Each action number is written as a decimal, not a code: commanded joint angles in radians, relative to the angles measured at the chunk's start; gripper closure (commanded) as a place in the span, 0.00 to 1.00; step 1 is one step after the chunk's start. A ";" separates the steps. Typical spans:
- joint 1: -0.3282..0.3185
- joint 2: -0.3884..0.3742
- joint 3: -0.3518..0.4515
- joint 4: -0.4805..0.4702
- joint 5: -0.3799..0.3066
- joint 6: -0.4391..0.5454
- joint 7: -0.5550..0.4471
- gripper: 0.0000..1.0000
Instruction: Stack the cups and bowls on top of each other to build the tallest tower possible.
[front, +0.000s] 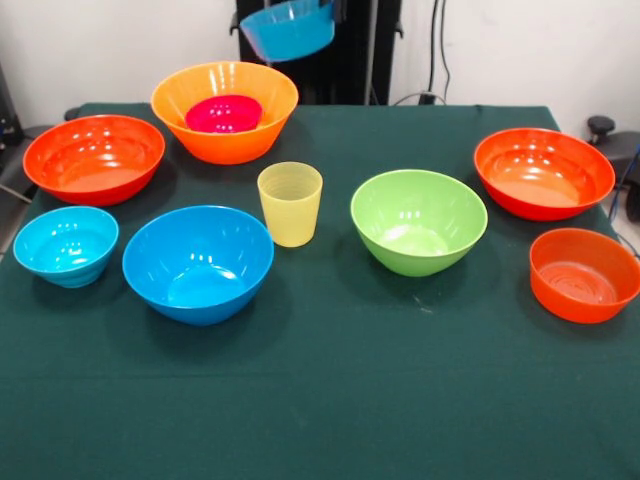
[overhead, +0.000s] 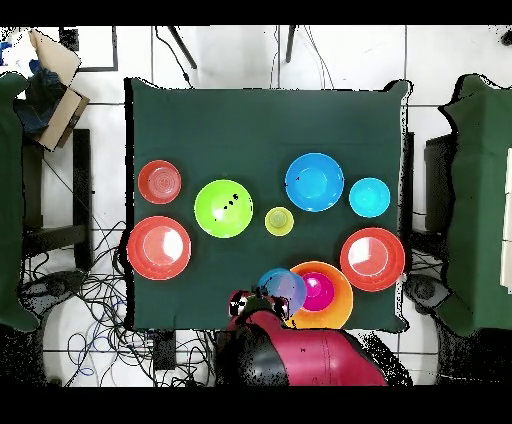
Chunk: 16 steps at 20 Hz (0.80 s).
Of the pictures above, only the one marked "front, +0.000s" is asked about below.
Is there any small blue plastic bowl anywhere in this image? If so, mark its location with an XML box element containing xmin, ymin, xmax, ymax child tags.
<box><xmin>239</xmin><ymin>0</ymin><xmax>336</xmax><ymax>64</ymax></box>

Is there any small magenta plastic bowl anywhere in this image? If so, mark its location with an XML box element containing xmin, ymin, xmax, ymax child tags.
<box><xmin>184</xmin><ymin>94</ymin><xmax>265</xmax><ymax>135</ymax></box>

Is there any large orange plastic bowl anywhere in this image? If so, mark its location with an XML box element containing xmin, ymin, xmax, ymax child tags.
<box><xmin>150</xmin><ymin>60</ymin><xmax>300</xmax><ymax>166</ymax></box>

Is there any yellow plastic cup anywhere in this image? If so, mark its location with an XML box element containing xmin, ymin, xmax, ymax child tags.
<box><xmin>256</xmin><ymin>161</ymin><xmax>324</xmax><ymax>248</ymax></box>

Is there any green plastic bowl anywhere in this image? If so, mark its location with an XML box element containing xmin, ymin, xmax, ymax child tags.
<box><xmin>349</xmin><ymin>168</ymin><xmax>489</xmax><ymax>278</ymax></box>

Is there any large red plastic bowl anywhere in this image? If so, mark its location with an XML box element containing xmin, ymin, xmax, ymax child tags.
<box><xmin>473</xmin><ymin>127</ymin><xmax>617</xmax><ymax>223</ymax></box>
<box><xmin>22</xmin><ymin>113</ymin><xmax>167</xmax><ymax>207</ymax></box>

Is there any large blue plastic bowl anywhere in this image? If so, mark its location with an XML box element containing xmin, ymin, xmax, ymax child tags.
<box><xmin>121</xmin><ymin>204</ymin><xmax>276</xmax><ymax>327</ymax></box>

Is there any small orange-red plastic bowl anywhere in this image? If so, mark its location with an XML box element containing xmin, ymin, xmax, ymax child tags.
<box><xmin>528</xmin><ymin>227</ymin><xmax>640</xmax><ymax>325</ymax></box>

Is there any small cyan plastic bowl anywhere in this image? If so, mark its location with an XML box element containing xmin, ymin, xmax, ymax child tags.
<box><xmin>12</xmin><ymin>205</ymin><xmax>120</xmax><ymax>290</ymax></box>

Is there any dark green tablecloth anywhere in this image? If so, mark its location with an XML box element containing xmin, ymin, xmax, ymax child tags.
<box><xmin>0</xmin><ymin>102</ymin><xmax>640</xmax><ymax>480</ymax></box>

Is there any black wall cable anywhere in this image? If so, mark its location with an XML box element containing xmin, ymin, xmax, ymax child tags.
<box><xmin>427</xmin><ymin>0</ymin><xmax>454</xmax><ymax>101</ymax></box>

